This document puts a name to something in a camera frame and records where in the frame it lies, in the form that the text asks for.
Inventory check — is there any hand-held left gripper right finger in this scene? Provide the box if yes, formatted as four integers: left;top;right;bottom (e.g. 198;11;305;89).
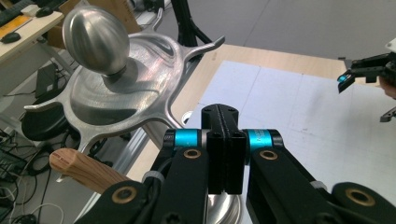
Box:
222;105;247;195

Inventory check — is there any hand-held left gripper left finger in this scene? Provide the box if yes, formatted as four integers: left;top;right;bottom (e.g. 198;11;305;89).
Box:
201;104;224;195

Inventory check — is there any wire whisk with wooden handle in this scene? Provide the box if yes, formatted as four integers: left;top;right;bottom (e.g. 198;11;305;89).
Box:
49;147;132;195

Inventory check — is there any steel utensil rack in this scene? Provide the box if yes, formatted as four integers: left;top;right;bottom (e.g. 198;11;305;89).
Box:
22;5;242;224

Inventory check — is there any white grid mat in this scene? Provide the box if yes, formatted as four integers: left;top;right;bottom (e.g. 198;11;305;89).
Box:
183;60;396;224

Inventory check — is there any cardboard box with round logo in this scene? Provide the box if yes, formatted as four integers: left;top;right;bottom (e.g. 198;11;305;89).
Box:
46;0;143;49

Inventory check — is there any black round stool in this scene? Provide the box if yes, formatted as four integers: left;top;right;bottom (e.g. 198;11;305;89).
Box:
21;104;78;143

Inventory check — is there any black flat case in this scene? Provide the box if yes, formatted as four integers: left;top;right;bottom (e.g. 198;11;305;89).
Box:
35;63;60;99

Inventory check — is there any light wooden desk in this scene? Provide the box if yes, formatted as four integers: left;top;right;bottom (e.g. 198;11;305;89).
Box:
0;8;64;64

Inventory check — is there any black computer mouse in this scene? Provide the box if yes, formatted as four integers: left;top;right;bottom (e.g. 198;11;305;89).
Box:
0;32;22;45
35;7;54;18

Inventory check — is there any black keyboard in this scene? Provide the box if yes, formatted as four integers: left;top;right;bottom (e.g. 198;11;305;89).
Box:
0;0;35;27

